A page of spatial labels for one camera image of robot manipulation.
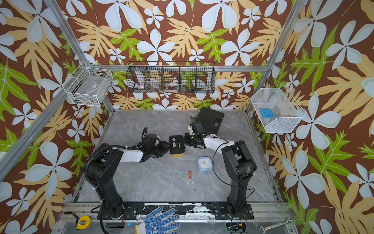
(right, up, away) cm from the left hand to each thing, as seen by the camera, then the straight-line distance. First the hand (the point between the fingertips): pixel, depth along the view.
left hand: (172, 145), depth 96 cm
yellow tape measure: (-40, -34, -27) cm, 59 cm away
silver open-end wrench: (+48, -37, -27) cm, 66 cm away
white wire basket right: (+63, +21, -12) cm, 68 cm away
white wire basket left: (-49, +37, -11) cm, 62 cm away
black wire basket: (-1, +46, +1) cm, 46 cm away
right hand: (+6, +3, -2) cm, 7 cm away
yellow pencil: (+12, +16, +16) cm, 26 cm away
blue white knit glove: (-6, -35, -25) cm, 43 cm away
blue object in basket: (+57, +20, -12) cm, 61 cm away
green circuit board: (+35, -38, -23) cm, 57 cm away
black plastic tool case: (+29, +18, +15) cm, 37 cm away
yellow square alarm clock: (+3, -1, 0) cm, 3 cm away
